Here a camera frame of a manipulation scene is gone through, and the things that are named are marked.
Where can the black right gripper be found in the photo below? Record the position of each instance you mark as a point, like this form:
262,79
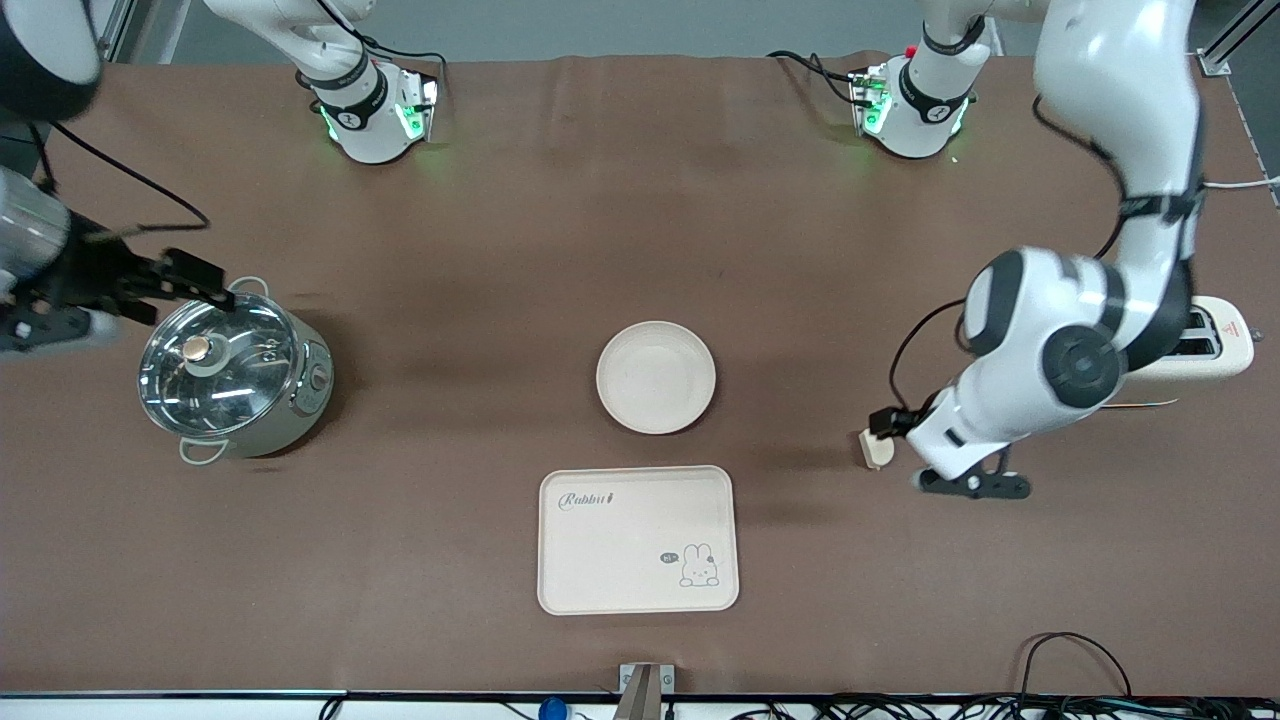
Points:
88,272

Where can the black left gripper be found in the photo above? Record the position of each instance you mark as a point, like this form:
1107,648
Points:
905,422

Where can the pale steamed bun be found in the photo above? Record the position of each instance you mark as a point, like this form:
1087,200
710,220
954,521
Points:
878,450

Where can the round cream plate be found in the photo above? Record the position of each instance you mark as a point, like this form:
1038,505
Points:
655,378

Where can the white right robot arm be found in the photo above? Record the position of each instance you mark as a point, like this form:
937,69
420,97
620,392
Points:
382,140

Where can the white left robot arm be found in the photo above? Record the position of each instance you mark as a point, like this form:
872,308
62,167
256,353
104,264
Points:
1120,80

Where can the cream rabbit print tray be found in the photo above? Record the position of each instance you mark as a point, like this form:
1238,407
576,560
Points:
630,555

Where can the glass pot lid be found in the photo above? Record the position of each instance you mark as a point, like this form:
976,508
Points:
215,370

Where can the stainless steel electric pot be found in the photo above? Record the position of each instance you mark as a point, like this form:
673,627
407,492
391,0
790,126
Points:
300,400

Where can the brown table cloth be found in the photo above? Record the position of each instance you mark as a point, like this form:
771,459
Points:
640,220

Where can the cream two-slot toaster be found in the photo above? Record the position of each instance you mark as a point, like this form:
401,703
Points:
1215,345

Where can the blue round knob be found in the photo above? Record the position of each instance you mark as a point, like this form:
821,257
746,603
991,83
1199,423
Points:
552,710

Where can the aluminium frame profile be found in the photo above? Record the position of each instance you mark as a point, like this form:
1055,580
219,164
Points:
1235,35
125,25

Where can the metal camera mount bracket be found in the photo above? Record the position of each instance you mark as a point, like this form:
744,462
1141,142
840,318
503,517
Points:
645,690

